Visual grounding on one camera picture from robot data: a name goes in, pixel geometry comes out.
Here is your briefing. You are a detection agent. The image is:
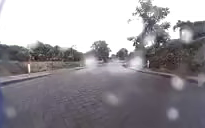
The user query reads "overgrown wall with hedge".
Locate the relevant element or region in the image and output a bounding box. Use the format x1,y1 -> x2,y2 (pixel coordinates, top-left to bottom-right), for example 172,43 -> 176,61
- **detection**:
144,38 -> 205,79

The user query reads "tall thin-crowned tree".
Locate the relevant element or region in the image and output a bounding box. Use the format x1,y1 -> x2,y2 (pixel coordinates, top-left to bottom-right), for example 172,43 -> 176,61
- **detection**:
127,0 -> 172,54

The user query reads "grey kerbed footpath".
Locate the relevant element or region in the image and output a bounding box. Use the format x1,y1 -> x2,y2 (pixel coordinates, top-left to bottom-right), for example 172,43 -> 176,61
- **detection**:
0,65 -> 87,87

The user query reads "round dark tree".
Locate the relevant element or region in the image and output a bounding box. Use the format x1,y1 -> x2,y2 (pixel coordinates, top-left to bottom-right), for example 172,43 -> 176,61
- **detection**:
90,40 -> 112,63

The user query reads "row of dark trees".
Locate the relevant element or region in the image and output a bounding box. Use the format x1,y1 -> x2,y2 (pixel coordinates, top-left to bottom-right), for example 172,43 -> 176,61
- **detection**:
0,40 -> 86,63

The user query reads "grey building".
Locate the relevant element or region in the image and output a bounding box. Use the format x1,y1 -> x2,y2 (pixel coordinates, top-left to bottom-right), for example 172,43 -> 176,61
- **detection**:
179,20 -> 205,43

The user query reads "small distant tree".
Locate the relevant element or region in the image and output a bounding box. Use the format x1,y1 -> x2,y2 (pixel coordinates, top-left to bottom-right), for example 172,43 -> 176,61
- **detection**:
116,47 -> 129,61

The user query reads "grassy earth bank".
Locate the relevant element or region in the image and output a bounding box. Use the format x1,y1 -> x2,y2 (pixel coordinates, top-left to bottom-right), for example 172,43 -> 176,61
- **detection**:
0,59 -> 86,78

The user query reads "grey wet paved road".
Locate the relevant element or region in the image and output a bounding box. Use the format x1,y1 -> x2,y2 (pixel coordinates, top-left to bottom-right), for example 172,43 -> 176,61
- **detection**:
0,59 -> 205,128

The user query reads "grey kerb strip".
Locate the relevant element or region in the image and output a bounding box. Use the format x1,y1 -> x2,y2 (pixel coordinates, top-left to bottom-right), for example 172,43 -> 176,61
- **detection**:
122,63 -> 205,86

